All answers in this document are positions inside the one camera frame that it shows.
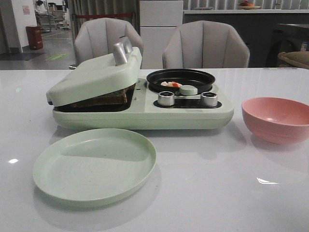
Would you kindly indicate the dark grey counter cabinet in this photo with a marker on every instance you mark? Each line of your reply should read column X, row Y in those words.
column 254, row 26

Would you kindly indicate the mint green breakfast maker base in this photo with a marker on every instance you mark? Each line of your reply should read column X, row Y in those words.
column 144, row 115

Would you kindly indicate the white refrigerator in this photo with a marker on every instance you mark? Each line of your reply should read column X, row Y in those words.
column 158, row 19

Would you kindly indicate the silver control knob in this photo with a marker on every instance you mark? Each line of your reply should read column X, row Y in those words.
column 209, row 99
column 166, row 98

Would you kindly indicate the right grey upholstered chair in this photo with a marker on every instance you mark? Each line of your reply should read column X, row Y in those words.
column 205, row 44

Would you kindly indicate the pink bowl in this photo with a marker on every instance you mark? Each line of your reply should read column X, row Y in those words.
column 277, row 120

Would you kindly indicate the black round frying pan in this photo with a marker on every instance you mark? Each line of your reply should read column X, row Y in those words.
column 201, row 80

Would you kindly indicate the mint green plate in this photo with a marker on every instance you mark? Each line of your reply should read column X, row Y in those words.
column 95, row 167

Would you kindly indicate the left silver control knob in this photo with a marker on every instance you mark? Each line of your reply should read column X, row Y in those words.
column 166, row 98

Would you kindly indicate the orange shrimp pieces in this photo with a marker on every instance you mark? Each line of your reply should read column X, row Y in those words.
column 170, row 84

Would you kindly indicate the beige sofa cushion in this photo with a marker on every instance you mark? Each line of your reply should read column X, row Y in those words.
column 298, row 59

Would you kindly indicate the fruit plate on counter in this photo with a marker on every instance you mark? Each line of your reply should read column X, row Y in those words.
column 246, row 5

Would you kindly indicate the right silver control knob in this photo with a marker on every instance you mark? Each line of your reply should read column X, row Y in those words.
column 209, row 99

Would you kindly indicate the red trash bin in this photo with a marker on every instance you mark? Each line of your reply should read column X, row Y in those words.
column 34, row 37

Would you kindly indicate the left grey upholstered chair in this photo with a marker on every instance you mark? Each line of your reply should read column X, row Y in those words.
column 97, row 37

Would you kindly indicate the dark washing machine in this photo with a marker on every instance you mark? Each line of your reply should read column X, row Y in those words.
column 287, row 38

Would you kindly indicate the grey upholstered chair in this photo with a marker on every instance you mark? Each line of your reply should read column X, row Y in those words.
column 205, row 44
column 97, row 37

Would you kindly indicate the red barrier belt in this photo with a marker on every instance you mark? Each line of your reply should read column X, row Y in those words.
column 96, row 16

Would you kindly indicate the mint green sandwich maker lid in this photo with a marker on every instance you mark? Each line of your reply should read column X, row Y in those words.
column 96, row 77

